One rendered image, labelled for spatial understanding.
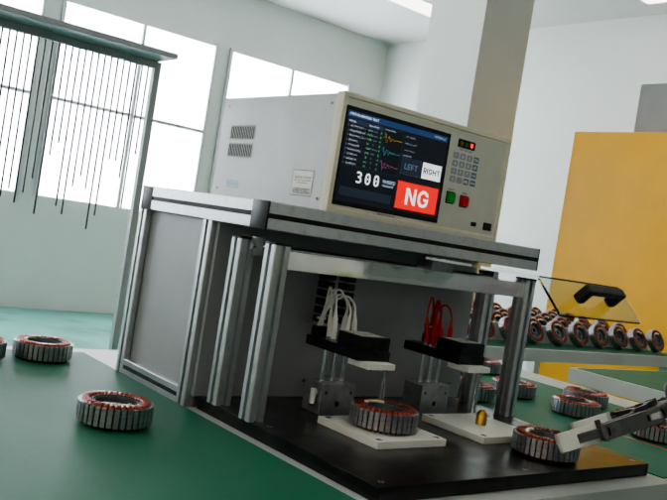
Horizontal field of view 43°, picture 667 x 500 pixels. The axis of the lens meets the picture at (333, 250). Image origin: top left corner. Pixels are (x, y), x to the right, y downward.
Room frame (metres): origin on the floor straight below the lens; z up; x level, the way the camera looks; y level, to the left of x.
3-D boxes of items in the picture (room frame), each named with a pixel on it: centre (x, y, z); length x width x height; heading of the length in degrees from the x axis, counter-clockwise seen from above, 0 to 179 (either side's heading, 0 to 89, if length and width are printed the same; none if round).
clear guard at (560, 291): (1.58, -0.37, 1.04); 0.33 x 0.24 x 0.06; 39
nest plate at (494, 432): (1.52, -0.31, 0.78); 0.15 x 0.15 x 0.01; 39
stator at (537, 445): (1.41, -0.40, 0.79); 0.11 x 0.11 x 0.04
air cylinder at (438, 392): (1.63, -0.22, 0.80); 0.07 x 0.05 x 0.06; 129
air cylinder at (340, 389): (1.48, -0.03, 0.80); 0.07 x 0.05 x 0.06; 129
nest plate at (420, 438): (1.37, -0.12, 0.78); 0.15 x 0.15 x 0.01; 39
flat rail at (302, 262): (1.52, -0.15, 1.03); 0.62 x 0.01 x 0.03; 129
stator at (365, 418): (1.37, -0.12, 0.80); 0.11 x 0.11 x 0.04
